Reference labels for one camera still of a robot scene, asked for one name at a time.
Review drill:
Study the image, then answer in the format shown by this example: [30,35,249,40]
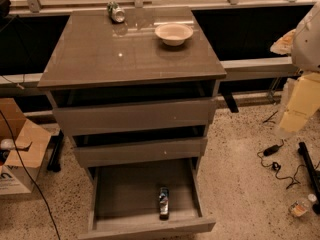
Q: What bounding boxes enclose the grey open bottom drawer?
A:
[78,158,215,240]

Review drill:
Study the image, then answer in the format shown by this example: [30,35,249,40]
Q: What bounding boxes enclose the black cable on left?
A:
[0,109,62,240]

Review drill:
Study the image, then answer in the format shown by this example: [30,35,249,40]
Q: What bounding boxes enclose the blue silver redbull can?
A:
[159,187,169,220]

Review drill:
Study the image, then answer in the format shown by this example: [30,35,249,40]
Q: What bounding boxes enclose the grey drawer cabinet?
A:
[37,6,228,240]

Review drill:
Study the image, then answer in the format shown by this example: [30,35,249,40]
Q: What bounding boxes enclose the black stand leg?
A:
[47,131,64,172]
[298,142,320,215]

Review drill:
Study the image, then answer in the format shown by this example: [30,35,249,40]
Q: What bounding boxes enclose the white ceramic bowl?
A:
[155,23,193,46]

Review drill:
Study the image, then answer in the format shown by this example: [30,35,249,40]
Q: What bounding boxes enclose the black stand leg right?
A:
[298,142,320,215]

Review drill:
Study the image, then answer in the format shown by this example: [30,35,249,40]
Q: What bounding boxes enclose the grey top drawer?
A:
[53,99,215,136]

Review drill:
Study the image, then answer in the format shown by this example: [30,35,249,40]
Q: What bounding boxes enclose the black power adapter with cable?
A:
[256,109,308,190]

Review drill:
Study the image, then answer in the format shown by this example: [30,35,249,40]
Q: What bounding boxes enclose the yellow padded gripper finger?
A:
[279,72,320,133]

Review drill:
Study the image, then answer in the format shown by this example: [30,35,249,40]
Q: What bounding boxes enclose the clear plastic bottle on floor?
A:
[288,194,317,217]

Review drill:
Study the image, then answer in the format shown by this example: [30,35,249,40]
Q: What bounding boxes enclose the green crushed soda can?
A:
[107,2,125,23]

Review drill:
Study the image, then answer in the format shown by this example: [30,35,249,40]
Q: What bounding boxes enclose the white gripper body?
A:
[270,29,296,55]

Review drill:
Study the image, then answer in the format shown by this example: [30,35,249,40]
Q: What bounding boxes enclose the black stand leg left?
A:
[47,131,64,172]

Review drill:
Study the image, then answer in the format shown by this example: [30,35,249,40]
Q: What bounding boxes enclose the grey middle drawer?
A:
[74,137,208,167]

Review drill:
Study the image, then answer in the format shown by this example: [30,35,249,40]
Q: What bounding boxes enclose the brown cardboard box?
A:
[0,98,51,195]

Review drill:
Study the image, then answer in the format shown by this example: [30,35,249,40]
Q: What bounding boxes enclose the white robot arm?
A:
[270,2,320,136]

